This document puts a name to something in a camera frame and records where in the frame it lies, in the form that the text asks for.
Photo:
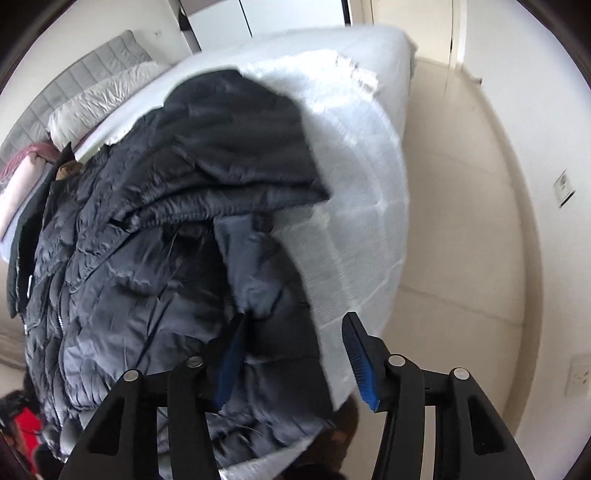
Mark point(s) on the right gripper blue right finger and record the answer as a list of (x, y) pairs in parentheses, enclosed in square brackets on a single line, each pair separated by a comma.
[(368, 356)]

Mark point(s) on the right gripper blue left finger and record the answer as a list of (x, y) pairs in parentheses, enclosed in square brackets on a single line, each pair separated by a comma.
[(227, 354)]

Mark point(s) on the dark navy puffer jacket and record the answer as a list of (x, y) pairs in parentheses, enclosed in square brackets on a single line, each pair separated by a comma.
[(80, 338)]

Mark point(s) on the cream bedroom door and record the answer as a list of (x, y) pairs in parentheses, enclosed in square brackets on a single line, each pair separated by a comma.
[(439, 28)]

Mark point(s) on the red bag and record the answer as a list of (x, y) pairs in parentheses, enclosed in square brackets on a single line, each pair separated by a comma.
[(20, 429)]

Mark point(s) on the dark green coat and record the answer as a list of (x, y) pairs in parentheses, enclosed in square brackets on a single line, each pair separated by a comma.
[(21, 262)]

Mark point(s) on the brown fur hood trim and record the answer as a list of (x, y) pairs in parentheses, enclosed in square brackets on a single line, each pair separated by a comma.
[(68, 169)]

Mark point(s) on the pink folded quilt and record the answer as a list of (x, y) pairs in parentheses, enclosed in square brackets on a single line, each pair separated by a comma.
[(20, 175)]

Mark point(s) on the white cream pillow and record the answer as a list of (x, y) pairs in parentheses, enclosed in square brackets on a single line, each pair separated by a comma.
[(77, 117)]

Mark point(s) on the white bed mattress sheet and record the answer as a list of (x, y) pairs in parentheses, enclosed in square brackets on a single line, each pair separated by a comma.
[(295, 50)]

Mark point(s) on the grey padded headboard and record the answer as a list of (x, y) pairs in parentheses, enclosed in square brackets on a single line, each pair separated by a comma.
[(114, 56)]

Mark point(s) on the white sliding wardrobe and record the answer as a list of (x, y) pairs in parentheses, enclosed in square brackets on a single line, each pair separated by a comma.
[(219, 24)]

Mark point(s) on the lower wall socket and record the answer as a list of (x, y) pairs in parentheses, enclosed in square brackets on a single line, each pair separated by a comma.
[(578, 379)]

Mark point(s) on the wall power socket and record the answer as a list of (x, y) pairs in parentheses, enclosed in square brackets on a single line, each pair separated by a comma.
[(563, 189)]

